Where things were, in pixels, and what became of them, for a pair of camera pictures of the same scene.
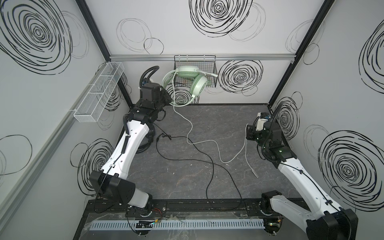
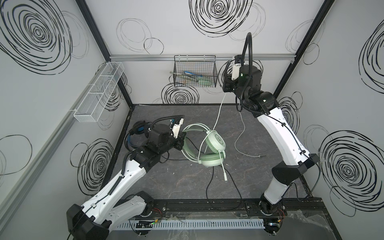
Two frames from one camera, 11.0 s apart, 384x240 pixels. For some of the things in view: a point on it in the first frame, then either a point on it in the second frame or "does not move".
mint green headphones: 185,83 -> 216,147
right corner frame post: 324,10 does not move
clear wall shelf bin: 98,92 does not move
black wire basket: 205,63 does not move
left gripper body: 163,98 -> 179,142
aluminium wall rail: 248,57 does not move
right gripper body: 252,133 -> 229,85
